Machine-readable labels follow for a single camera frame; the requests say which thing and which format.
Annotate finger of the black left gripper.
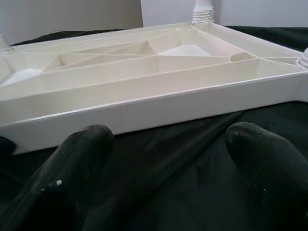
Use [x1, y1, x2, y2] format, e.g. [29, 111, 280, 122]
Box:
[0, 135, 17, 156]

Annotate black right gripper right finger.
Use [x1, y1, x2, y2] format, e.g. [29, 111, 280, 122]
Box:
[223, 122, 308, 231]

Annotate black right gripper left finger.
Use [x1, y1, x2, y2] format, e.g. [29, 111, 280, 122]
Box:
[0, 124, 115, 231]

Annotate white plastic table top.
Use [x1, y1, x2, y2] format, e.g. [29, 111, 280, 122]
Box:
[0, 21, 308, 154]

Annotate black table cloth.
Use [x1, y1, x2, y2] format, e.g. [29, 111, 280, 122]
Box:
[0, 25, 308, 231]

